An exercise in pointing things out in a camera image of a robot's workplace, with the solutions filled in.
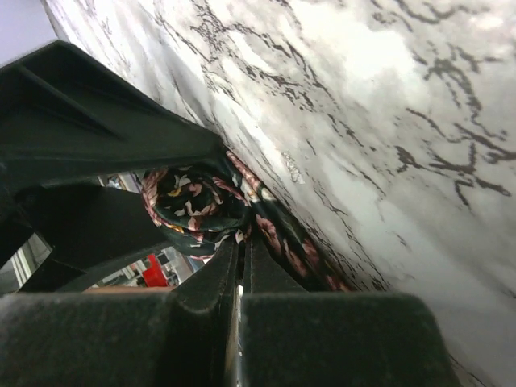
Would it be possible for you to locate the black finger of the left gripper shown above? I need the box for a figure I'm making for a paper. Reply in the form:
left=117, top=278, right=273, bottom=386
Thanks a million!
left=1, top=184, right=170, bottom=293
left=1, top=41, right=222, bottom=193

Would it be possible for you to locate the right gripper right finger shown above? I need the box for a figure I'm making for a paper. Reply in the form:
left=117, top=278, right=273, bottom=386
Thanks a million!
left=239, top=237, right=459, bottom=386

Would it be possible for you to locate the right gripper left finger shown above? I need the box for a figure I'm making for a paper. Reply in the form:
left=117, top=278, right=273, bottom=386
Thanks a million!
left=1, top=240, right=239, bottom=386

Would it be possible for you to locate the dark floral rose tie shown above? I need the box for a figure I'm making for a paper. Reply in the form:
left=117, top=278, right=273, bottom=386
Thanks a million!
left=141, top=151, right=352, bottom=292

